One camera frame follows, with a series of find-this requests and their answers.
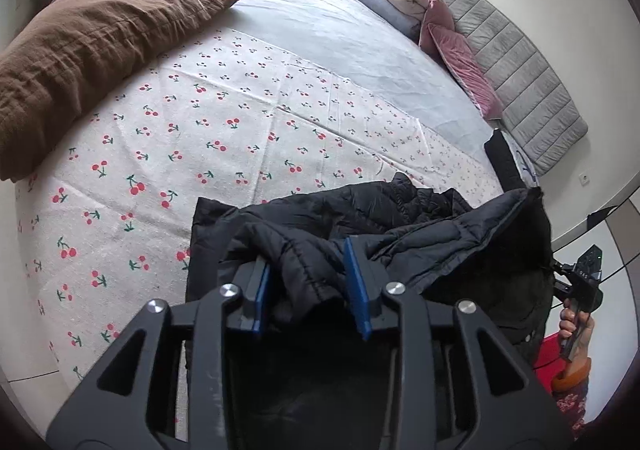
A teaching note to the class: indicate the bed with grey sheet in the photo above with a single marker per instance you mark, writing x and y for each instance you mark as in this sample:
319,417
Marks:
350,40

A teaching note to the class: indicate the brown blanket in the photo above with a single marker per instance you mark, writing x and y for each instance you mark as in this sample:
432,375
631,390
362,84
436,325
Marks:
100,45

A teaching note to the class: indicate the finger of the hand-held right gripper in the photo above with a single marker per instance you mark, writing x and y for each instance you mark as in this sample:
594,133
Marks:
562,277

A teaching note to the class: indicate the cherry print blanket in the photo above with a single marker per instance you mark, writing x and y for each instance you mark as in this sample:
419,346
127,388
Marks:
200,140

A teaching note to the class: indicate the white wall socket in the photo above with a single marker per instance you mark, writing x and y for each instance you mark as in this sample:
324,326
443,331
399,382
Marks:
583,179

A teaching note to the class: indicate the person's right hand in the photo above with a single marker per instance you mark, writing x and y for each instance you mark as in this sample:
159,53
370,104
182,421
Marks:
582,340

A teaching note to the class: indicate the grey padded headboard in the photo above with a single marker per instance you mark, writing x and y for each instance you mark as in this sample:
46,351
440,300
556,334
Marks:
520,80

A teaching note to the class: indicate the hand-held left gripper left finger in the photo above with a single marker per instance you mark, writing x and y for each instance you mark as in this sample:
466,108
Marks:
259,297

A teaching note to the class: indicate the person's right forearm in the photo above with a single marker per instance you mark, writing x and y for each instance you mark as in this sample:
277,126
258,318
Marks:
572,395

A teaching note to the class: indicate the white printed pillow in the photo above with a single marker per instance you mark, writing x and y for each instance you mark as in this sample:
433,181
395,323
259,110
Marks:
522,158

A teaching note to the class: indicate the red plastic chair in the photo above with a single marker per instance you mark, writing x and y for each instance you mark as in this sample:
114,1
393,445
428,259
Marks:
547,355

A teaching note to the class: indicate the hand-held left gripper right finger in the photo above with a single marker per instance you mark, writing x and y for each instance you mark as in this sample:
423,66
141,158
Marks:
356,280

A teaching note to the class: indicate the light blue pillow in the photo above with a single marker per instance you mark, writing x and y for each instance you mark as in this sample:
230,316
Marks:
375,5

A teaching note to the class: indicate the black pillow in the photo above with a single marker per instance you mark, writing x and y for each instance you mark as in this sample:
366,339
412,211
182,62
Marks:
505,160

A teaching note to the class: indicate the pink velvet cushion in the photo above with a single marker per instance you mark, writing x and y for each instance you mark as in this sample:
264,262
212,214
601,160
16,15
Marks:
435,10
465,70

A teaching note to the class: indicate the black puffer jacket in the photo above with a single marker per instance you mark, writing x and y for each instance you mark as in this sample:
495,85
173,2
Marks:
310,230

